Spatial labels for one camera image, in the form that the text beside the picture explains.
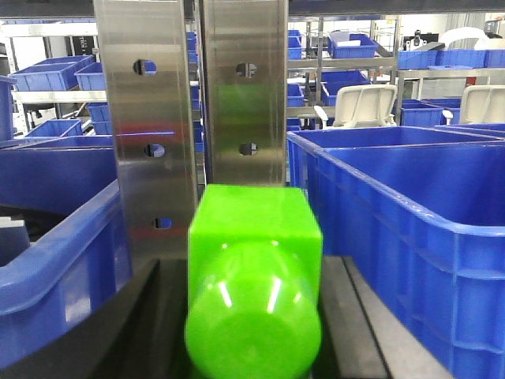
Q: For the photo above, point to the blue bin on shelf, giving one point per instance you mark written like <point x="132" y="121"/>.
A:
<point x="343" y="44"/>

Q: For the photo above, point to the blue bin left shelf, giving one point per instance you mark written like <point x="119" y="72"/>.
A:
<point x="52" y="74"/>

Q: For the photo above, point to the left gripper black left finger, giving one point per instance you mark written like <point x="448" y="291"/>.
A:
<point x="138" y="333"/>

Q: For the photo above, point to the left steel upright plate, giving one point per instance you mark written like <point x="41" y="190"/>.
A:
<point x="143" y="49"/>

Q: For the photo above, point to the green block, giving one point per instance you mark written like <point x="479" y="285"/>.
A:
<point x="254" y="271"/>

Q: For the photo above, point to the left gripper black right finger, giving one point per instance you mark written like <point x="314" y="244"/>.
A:
<point x="362" y="338"/>

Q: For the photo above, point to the large blue bin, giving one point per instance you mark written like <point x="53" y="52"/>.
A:
<point x="66" y="190"/>
<point x="421" y="213"/>

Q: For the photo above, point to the large blue bin right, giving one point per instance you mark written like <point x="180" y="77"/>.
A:
<point x="421" y="213"/>

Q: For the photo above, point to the white chair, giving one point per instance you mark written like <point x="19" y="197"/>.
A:
<point x="361" y="106"/>
<point x="480" y="104"/>

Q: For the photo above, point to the large blue bin left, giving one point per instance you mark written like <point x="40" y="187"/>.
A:
<point x="66" y="190"/>

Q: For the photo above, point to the steel upright plate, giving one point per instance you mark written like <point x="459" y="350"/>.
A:
<point x="243" y="62"/>
<point x="143" y="49"/>

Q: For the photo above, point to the right steel upright plate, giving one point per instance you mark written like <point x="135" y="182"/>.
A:
<point x="243" y="62"/>

